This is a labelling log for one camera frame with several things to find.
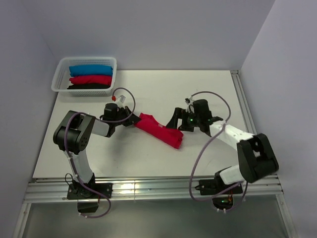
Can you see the white perforated plastic basket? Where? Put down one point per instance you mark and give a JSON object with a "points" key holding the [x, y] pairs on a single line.
{"points": [[61, 77]]}

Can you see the rolled black t shirt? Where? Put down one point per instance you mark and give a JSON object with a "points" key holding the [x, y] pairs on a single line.
{"points": [[88, 86]]}

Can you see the rolled blue t shirt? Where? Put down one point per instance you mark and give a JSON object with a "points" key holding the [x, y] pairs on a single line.
{"points": [[90, 69]]}

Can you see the aluminium front rail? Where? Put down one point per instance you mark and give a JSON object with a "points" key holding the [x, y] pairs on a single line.
{"points": [[56, 189]]}

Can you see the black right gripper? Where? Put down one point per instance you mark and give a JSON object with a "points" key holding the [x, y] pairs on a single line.
{"points": [[179, 113]]}

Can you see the red t shirt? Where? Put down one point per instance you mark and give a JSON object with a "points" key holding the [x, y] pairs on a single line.
{"points": [[90, 79], [170, 136]]}

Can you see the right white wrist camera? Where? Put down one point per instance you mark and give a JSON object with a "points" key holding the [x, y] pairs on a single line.
{"points": [[189, 101]]}

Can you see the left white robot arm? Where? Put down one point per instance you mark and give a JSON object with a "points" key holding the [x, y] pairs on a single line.
{"points": [[72, 137]]}

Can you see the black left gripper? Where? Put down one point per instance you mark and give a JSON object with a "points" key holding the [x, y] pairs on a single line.
{"points": [[132, 118]]}

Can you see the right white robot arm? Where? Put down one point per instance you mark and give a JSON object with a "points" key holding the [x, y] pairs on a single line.
{"points": [[228, 180]]}

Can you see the rolled red t shirt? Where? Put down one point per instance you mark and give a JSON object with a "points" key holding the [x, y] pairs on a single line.
{"points": [[90, 79]]}

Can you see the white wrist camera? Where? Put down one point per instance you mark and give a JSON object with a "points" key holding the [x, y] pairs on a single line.
{"points": [[119, 101], [189, 101]]}

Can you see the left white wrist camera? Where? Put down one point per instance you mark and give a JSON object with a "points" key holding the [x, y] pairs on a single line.
{"points": [[119, 101]]}

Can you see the aluminium side rail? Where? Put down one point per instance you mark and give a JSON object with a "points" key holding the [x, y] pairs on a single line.
{"points": [[247, 111]]}

